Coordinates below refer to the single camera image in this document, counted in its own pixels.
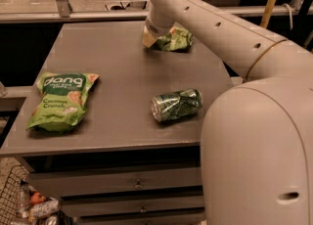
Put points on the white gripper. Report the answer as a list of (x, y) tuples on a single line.
[(155, 28)]

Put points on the green jalapeno chip bag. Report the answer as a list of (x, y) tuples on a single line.
[(176, 40)]

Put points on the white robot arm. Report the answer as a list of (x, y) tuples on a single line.
[(257, 137)]

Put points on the green rice chip bag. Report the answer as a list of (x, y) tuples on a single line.
[(63, 101)]

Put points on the green soda can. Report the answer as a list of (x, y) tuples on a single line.
[(176, 105)]

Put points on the grey drawer cabinet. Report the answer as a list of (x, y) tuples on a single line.
[(119, 166)]

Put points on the snack items in basket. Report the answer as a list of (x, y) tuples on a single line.
[(33, 206)]

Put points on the black wire basket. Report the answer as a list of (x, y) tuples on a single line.
[(14, 197)]

